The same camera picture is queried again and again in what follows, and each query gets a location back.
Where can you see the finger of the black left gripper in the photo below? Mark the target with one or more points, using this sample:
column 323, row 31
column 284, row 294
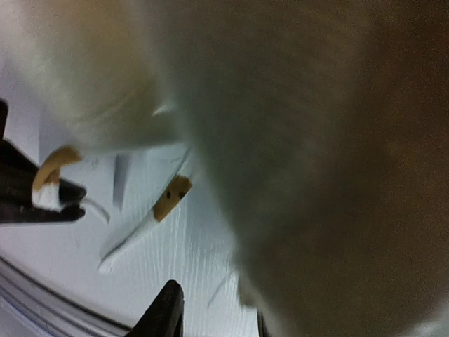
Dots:
column 17, row 170
column 19, row 215

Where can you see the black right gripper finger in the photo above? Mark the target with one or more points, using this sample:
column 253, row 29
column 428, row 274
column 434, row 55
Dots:
column 164, row 317

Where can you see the bear print cushion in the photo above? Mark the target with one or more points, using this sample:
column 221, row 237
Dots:
column 321, row 126

